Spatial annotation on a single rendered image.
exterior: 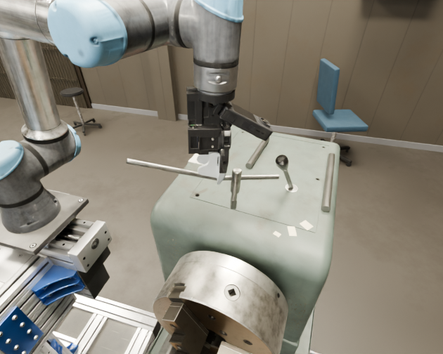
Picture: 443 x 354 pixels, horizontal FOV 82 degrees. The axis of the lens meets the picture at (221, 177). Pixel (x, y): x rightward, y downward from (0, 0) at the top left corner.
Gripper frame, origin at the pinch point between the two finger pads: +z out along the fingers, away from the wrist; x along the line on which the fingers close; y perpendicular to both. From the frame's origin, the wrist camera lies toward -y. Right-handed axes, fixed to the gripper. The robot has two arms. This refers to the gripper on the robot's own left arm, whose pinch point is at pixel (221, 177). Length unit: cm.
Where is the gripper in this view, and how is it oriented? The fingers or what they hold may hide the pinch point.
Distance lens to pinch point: 58.0
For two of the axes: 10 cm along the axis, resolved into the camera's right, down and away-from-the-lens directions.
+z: -0.5, 7.9, 6.1
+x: 1.1, 6.2, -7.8
